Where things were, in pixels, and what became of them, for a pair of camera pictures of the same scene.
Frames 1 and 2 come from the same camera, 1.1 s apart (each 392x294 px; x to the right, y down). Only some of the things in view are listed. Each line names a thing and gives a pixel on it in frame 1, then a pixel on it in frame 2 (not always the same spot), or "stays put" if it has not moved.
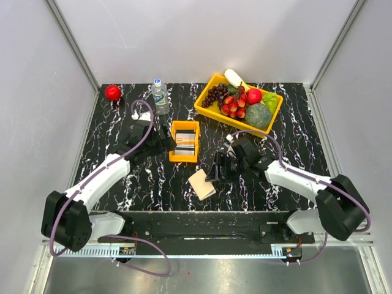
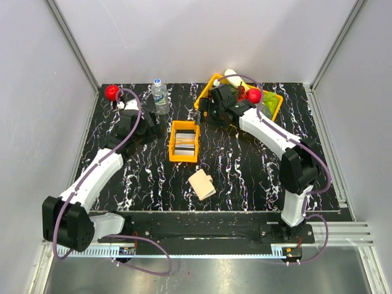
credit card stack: (185, 141) stays put
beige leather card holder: (204, 189) stays put
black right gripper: (221, 160) -> (198, 117)
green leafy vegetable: (271, 99) stays put
